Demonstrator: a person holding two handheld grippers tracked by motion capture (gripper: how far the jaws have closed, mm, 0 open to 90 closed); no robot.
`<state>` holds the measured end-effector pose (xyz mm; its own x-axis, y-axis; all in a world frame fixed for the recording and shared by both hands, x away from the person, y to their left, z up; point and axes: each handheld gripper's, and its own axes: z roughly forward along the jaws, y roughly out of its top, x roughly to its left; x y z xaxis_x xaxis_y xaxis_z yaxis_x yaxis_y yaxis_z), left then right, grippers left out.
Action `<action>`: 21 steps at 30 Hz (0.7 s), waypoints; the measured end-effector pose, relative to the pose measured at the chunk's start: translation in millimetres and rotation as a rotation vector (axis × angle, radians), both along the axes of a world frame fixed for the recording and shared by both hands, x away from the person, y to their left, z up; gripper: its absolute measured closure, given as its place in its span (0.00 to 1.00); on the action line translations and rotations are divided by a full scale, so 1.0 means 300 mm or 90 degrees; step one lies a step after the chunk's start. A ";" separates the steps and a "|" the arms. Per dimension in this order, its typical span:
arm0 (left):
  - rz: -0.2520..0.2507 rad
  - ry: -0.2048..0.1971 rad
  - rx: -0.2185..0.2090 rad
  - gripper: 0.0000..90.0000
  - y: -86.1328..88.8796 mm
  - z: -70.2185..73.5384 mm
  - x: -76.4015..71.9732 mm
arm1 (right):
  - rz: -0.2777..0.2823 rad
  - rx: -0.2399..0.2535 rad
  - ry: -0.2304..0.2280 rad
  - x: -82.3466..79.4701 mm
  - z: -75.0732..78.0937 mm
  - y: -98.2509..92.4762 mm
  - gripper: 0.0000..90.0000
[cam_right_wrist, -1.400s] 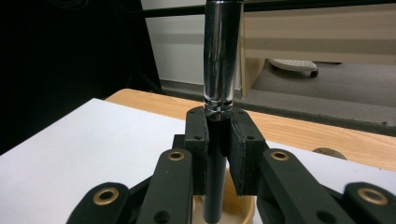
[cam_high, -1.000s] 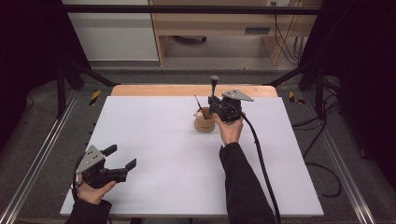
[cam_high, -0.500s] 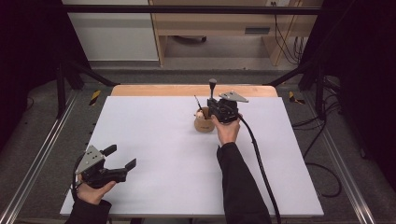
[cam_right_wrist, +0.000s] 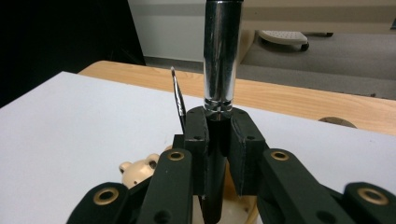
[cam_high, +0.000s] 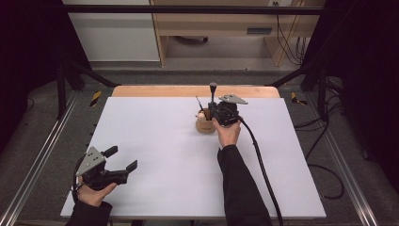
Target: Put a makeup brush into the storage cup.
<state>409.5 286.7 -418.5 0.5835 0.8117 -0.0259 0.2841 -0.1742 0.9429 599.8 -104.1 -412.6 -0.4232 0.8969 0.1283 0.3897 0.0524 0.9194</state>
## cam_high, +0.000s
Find black metal stand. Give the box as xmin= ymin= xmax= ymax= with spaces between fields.
xmin=266 ymin=60 xmax=328 ymax=121
xmin=56 ymin=59 xmax=121 ymax=121

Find aluminium rail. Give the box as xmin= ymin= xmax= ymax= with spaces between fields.
xmin=305 ymin=92 xmax=380 ymax=226
xmin=0 ymin=90 xmax=81 ymax=226

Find hanging black cables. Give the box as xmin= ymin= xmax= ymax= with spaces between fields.
xmin=272 ymin=1 xmax=310 ymax=67

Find black curtain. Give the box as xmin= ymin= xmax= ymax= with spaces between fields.
xmin=0 ymin=0 xmax=92 ymax=152
xmin=300 ymin=0 xmax=399 ymax=189

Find black crossbar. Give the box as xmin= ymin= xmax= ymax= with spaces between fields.
xmin=60 ymin=4 xmax=327 ymax=16

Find looped black floor cable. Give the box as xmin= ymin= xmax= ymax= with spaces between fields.
xmin=305 ymin=121 xmax=345 ymax=201

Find person's left hand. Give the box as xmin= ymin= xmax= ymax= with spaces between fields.
xmin=76 ymin=175 xmax=119 ymax=208

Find white board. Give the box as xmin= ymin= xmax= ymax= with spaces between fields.
xmin=59 ymin=96 xmax=327 ymax=219

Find yellow-handled tool left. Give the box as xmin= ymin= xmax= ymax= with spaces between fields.
xmin=88 ymin=89 xmax=104 ymax=107

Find person's right hand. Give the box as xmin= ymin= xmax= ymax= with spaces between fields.
xmin=212 ymin=116 xmax=243 ymax=149

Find grey rectangular desk panel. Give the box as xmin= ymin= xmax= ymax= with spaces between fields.
xmin=247 ymin=27 xmax=273 ymax=36

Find black floor cables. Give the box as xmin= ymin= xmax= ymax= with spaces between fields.
xmin=293 ymin=93 xmax=344 ymax=142

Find wooden table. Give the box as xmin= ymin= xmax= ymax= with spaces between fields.
xmin=111 ymin=85 xmax=281 ymax=99

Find light wooden desk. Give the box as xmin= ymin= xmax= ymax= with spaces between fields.
xmin=150 ymin=0 xmax=327 ymax=69

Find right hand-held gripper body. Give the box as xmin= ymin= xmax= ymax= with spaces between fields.
xmin=215 ymin=93 xmax=248 ymax=127

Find yellow-handled tool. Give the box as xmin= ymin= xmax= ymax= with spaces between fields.
xmin=88 ymin=89 xmax=104 ymax=107
xmin=290 ymin=91 xmax=309 ymax=106

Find white cabinet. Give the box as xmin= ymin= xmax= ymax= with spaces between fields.
xmin=62 ymin=0 xmax=161 ymax=63

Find right hand-held gripper cable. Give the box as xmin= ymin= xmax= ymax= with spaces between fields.
xmin=237 ymin=115 xmax=285 ymax=226

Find wooden brush holder cup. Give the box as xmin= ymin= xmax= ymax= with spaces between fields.
xmin=195 ymin=107 xmax=217 ymax=135

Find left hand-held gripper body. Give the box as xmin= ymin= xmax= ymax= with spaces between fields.
xmin=74 ymin=146 xmax=130 ymax=191

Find wide black makeup brush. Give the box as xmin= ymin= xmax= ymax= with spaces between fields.
xmin=209 ymin=82 xmax=218 ymax=105

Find yellow-handled tool right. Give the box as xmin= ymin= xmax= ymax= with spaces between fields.
xmin=290 ymin=91 xmax=309 ymax=106

